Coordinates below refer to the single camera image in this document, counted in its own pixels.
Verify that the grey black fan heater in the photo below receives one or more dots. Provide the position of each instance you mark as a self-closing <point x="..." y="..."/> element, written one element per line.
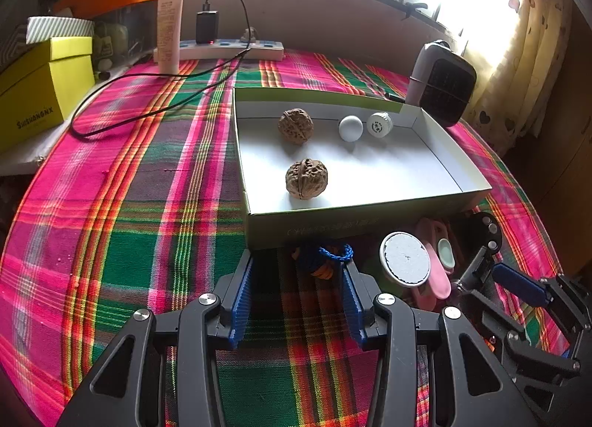
<point x="444" y="84"/>

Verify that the yellow shoe box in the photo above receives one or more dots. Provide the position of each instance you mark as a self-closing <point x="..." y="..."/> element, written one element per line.
<point x="41" y="94"/>

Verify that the cream cosmetic tube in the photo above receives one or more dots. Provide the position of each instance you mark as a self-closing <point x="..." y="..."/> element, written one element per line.
<point x="170" y="29"/>

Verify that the pink toy with white cup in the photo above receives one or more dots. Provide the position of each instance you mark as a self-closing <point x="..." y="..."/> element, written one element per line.
<point x="446" y="251"/>

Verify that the grey ball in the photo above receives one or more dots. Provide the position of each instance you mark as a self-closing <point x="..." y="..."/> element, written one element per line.
<point x="350" y="128"/>

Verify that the white ribbed round cap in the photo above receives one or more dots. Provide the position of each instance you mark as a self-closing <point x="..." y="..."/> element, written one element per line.
<point x="379" y="124"/>

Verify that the brown walnut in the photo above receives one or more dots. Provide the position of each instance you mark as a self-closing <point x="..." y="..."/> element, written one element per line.
<point x="306" y="178"/>
<point x="296" y="125"/>

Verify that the green thread spool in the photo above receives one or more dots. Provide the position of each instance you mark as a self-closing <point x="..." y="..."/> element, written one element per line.
<point x="404" y="258"/>

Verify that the pink green plaid blanket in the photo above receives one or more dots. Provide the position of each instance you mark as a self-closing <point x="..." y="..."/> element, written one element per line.
<point x="138" y="223"/>

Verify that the white side shelf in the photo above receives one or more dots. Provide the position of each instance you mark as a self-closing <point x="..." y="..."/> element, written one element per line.
<point x="27" y="158"/>

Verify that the white power strip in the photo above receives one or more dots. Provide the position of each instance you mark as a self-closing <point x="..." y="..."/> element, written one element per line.
<point x="263" y="48"/>

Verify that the black charger plug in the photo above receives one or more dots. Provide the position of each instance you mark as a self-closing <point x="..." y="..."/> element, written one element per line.
<point x="206" y="27"/>

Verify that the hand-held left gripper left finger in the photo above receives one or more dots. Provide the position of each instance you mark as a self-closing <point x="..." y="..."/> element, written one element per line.
<point x="241" y="304"/>

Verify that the cream heart print curtain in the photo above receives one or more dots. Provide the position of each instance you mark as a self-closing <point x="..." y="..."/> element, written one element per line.
<point x="532" y="38"/>

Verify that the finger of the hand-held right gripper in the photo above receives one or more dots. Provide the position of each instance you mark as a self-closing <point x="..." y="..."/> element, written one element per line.
<point x="518" y="284"/>
<point x="478" y="269"/>

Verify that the green white cardboard box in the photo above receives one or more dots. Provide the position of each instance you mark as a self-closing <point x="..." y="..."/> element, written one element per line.
<point x="370" y="168"/>

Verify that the white green striped box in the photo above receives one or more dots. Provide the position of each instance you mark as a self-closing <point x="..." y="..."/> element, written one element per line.
<point x="55" y="29"/>

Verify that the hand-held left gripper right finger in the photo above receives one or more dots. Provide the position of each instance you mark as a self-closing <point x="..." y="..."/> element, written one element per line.
<point x="354" y="309"/>

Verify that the black oval button remote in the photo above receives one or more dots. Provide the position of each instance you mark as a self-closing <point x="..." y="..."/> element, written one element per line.
<point x="481" y="232"/>

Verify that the pink clip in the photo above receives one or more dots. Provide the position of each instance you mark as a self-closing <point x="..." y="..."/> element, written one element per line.
<point x="438" y="284"/>

